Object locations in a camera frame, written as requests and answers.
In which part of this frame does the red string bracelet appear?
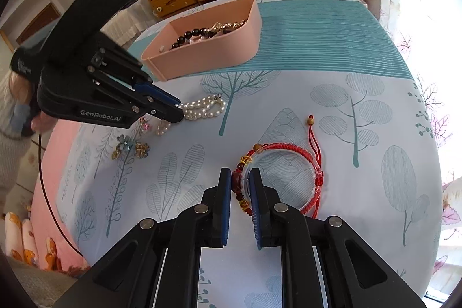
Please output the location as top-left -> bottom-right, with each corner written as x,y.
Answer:
230,114 -> 325,221

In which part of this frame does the white pearl bracelet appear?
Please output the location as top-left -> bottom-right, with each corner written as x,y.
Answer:
155,94 -> 226,137

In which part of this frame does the gold hair comb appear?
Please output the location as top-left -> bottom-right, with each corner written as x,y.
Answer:
208,20 -> 247,35

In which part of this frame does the blue flower gold earring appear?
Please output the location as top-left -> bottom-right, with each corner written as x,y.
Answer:
135,142 -> 150,159

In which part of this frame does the pink jewelry box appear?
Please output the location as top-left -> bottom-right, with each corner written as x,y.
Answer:
141,0 -> 262,81

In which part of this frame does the left hand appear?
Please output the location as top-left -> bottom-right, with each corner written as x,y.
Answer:
9,72 -> 57,133

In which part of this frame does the tree-print bed sheet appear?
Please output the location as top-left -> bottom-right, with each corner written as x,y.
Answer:
54,0 -> 442,296

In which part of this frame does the pink blanket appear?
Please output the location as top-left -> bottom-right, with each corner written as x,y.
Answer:
31,120 -> 88,270

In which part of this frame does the black cable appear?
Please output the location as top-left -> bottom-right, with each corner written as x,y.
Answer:
37,130 -> 84,257

